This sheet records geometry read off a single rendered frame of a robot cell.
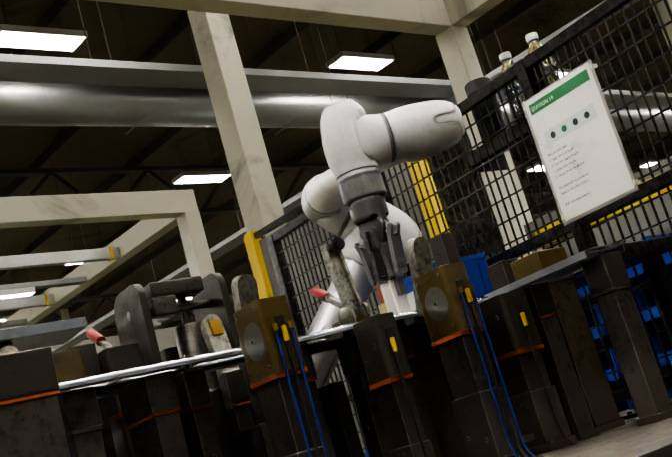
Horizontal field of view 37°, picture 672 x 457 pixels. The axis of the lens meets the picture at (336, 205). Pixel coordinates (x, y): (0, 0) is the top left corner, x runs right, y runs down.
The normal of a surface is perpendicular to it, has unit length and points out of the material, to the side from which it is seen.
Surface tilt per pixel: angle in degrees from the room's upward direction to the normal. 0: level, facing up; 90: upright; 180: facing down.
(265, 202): 90
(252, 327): 90
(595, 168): 90
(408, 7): 90
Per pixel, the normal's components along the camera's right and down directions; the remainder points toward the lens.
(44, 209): 0.61, -0.36
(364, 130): 0.16, -0.34
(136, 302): -0.81, 0.09
